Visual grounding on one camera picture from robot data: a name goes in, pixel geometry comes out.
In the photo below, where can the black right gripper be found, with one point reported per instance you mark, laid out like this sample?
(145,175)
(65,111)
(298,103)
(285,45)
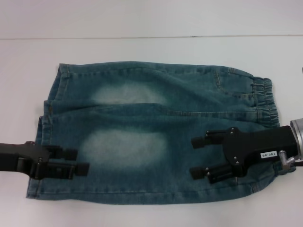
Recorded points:
(260,144)

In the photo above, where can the blue washed denim shorts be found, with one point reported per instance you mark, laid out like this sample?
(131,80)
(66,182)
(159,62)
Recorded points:
(142,184)

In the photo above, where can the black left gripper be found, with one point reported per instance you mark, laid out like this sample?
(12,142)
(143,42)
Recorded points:
(21,156)

